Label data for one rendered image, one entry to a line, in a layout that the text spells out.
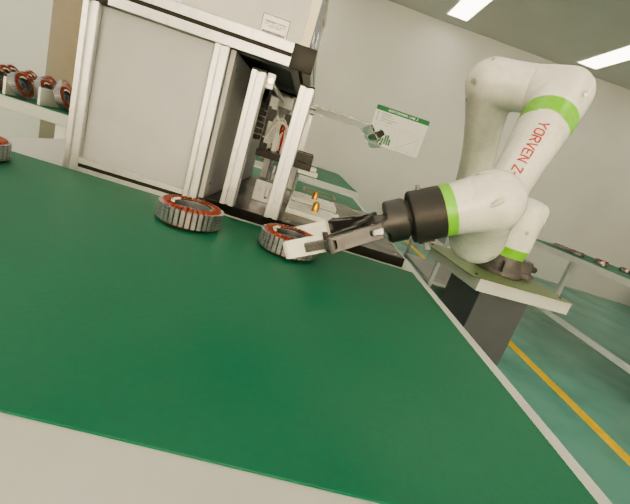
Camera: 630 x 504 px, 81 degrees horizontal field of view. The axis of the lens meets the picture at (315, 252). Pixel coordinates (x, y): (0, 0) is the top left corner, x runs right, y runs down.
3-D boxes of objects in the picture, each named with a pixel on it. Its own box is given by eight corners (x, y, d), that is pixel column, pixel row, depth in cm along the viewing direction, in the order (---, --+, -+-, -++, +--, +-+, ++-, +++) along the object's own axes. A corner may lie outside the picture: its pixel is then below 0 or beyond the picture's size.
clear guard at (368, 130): (370, 148, 140) (375, 132, 139) (382, 148, 117) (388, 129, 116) (288, 120, 138) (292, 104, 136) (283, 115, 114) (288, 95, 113)
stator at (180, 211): (224, 224, 72) (229, 206, 72) (212, 239, 62) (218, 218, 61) (167, 208, 71) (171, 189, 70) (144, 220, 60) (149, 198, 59)
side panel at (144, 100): (198, 204, 82) (233, 51, 74) (193, 207, 79) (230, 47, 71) (70, 166, 80) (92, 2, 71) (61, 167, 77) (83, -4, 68)
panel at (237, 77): (251, 175, 143) (272, 96, 136) (203, 198, 80) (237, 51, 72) (248, 174, 143) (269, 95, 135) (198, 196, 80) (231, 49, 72)
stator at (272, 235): (317, 252, 74) (323, 235, 73) (313, 268, 63) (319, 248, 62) (264, 235, 74) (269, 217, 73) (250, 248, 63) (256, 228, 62)
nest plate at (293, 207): (337, 218, 110) (338, 214, 110) (341, 229, 95) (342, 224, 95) (288, 203, 109) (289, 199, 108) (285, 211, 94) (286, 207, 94)
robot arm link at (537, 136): (523, 102, 80) (579, 118, 75) (509, 140, 90) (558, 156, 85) (441, 231, 71) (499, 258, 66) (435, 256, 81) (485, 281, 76)
